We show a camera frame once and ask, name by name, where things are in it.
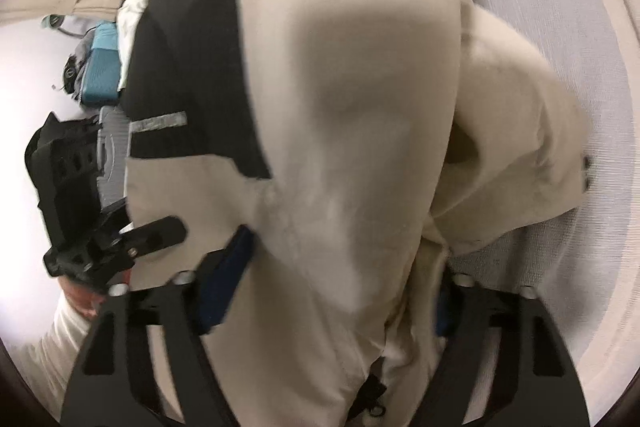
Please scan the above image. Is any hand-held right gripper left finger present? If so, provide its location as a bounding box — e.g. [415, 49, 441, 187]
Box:
[60, 226, 257, 427]

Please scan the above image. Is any cream and black hooded jacket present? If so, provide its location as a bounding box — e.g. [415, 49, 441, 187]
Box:
[117, 0, 597, 427]

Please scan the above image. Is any blue desk lamp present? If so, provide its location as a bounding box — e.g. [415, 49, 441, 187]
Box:
[40, 13, 68, 35]

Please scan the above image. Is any pile of dark clothes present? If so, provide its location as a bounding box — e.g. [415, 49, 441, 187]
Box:
[61, 36, 97, 96]

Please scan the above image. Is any person's left forearm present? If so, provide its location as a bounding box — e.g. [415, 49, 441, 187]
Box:
[25, 302, 103, 414]

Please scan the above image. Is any person's left hand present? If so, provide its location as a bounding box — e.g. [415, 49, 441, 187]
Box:
[61, 271, 133, 321]

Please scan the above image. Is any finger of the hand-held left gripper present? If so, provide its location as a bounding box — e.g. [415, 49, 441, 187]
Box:
[121, 215, 188, 256]

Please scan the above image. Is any beige curtain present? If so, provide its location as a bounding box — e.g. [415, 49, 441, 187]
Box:
[0, 0, 127, 26]

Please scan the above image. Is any striped bed sheet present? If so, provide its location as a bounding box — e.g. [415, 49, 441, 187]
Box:
[440, 0, 640, 358]

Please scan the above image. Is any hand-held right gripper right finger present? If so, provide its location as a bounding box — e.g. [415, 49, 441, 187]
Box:
[414, 273, 592, 427]

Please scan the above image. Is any teal suitcase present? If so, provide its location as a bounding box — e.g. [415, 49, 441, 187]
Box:
[81, 21, 124, 106]

